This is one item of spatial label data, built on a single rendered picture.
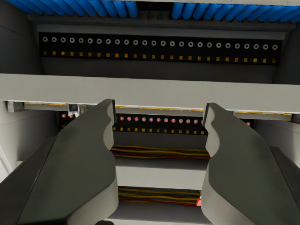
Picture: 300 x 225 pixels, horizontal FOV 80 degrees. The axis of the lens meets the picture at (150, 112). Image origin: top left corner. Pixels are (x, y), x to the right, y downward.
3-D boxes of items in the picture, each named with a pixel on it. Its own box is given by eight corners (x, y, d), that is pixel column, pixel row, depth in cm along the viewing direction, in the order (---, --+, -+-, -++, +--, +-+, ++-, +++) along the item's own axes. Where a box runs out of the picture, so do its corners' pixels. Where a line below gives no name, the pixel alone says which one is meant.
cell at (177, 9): (171, 8, 35) (175, -10, 28) (181, 9, 35) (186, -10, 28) (171, 18, 35) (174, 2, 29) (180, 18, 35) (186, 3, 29)
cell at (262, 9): (246, 10, 35) (267, -7, 28) (256, 11, 34) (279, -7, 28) (245, 21, 35) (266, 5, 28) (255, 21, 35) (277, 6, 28)
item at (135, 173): (16, 161, 40) (19, 218, 42) (294, 175, 39) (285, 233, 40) (62, 137, 60) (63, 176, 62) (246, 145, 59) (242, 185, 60)
